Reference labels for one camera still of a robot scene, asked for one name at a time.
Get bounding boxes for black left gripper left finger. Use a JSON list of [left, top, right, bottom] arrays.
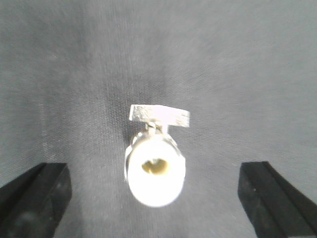
[[0, 163, 72, 238]]

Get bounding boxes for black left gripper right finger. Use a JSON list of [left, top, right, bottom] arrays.
[[237, 161, 317, 238]]

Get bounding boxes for metal valve with white caps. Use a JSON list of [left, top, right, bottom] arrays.
[[124, 104, 190, 208]]

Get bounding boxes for black conveyor belt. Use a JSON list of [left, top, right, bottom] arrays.
[[0, 0, 317, 238]]

